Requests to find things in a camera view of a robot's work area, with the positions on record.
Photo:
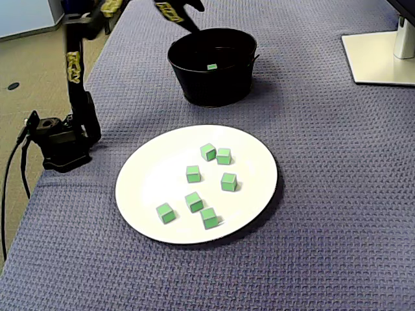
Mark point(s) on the dark furniture leg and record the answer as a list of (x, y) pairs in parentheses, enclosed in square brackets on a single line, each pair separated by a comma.
[(108, 27)]

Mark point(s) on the black metal pot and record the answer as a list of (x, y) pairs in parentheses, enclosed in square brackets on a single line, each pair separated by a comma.
[(214, 87)]

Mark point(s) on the small green cube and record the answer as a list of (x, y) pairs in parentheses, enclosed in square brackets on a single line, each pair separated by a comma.
[(165, 214), (211, 67), (209, 219), (193, 174), (194, 202), (207, 153), (223, 156), (228, 182)]

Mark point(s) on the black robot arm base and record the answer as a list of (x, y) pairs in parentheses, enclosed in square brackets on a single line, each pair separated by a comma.
[(61, 152)]

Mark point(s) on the white monitor stand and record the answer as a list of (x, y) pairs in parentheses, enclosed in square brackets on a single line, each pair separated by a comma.
[(373, 58)]

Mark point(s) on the light blue cabinet panel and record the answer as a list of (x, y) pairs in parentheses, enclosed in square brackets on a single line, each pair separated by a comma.
[(26, 16)]

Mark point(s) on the white round plate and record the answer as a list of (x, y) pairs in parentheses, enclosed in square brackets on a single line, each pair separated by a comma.
[(155, 181)]

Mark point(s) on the dark blue bin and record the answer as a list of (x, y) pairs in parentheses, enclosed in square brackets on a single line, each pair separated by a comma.
[(73, 4)]

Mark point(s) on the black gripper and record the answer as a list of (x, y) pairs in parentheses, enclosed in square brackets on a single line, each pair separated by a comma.
[(181, 17)]

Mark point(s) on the blue waffle weave cloth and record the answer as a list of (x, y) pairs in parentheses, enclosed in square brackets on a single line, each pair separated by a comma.
[(324, 194)]

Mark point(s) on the black round floor cover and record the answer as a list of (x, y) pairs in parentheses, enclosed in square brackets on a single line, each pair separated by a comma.
[(13, 86)]

